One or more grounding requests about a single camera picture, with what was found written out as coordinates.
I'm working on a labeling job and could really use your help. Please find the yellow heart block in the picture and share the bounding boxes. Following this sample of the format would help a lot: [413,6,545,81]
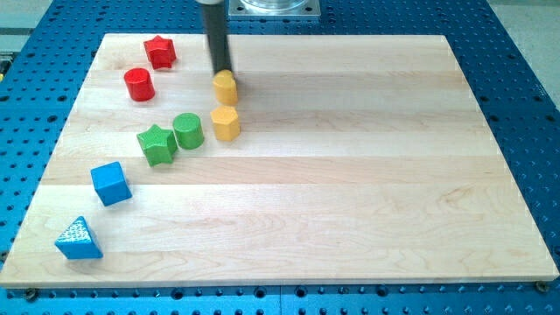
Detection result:
[213,69,238,106]

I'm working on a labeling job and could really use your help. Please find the yellow hexagon block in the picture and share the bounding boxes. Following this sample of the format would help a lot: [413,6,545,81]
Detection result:
[211,105,241,142]

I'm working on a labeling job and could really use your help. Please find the wooden board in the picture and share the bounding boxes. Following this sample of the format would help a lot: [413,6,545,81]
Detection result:
[1,33,558,288]

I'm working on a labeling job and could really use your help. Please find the green cylinder block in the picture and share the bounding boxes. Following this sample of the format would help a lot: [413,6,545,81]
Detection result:
[172,113,204,150]

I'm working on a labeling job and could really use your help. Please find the green star block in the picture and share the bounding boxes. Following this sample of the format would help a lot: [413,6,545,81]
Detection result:
[136,124,178,167]

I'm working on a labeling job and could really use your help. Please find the red star block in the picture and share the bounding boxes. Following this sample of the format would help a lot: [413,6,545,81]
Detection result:
[143,35,177,70]

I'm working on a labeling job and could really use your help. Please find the black stick end effector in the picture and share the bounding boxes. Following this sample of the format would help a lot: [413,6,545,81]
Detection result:
[199,0,232,74]

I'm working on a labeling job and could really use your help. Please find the red cylinder block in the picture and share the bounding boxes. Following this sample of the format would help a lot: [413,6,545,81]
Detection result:
[123,67,156,102]

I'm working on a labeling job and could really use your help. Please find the blue cube block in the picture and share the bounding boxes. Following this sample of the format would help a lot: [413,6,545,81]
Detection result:
[90,162,132,207]

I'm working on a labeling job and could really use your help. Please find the blue triangle block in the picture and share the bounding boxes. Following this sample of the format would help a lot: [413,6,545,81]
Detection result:
[54,216,103,260]

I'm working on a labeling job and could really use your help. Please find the left board clamp screw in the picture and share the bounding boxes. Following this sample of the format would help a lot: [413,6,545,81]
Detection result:
[23,288,39,303]

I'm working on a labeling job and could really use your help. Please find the board clamp screw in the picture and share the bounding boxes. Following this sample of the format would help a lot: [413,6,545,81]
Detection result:
[535,281,550,293]
[23,288,39,303]

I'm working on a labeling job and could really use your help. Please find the right board clamp screw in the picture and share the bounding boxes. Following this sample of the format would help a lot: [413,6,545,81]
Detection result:
[535,281,550,293]

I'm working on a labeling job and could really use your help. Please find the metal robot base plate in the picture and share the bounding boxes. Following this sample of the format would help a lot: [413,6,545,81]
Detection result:
[227,0,321,19]

